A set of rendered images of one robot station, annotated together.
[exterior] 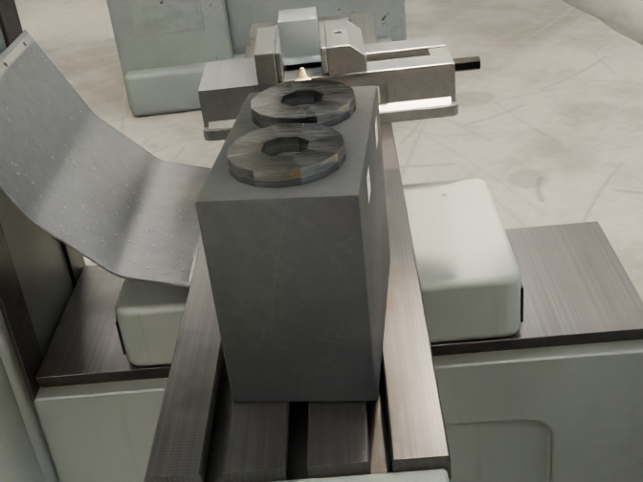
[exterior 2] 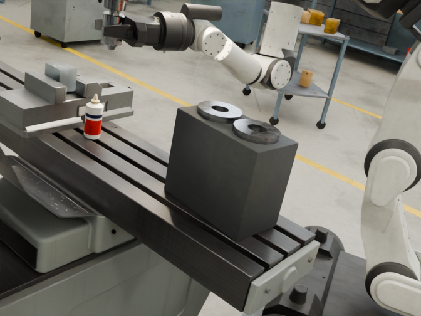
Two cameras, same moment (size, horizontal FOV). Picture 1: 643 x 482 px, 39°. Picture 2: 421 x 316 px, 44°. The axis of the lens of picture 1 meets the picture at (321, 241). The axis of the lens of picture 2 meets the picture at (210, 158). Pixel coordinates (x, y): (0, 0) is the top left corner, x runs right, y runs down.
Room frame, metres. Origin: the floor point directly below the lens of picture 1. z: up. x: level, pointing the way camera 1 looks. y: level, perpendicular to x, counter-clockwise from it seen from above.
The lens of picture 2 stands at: (0.21, 0.83, 1.49)
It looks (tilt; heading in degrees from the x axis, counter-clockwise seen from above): 24 degrees down; 302
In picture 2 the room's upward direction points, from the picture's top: 12 degrees clockwise
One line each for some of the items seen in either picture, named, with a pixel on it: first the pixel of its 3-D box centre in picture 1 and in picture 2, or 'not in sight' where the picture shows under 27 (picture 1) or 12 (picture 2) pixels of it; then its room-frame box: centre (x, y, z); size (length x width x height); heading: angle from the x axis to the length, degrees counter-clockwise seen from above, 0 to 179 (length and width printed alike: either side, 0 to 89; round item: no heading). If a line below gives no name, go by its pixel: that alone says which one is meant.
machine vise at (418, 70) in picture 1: (325, 72); (68, 96); (1.21, -0.03, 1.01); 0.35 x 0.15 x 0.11; 88
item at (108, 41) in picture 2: not in sight; (112, 31); (1.04, 0.01, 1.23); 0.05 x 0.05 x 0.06
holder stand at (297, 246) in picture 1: (308, 229); (227, 164); (0.68, 0.01, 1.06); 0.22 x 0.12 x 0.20; 170
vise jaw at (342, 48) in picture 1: (342, 45); (77, 81); (1.21, -0.06, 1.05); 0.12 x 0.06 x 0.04; 178
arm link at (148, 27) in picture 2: not in sight; (150, 31); (1.01, -0.08, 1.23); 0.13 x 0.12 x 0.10; 158
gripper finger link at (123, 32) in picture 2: not in sight; (118, 32); (1.01, 0.02, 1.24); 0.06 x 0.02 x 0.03; 68
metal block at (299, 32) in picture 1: (299, 35); (60, 76); (1.21, 0.00, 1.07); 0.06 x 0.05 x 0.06; 178
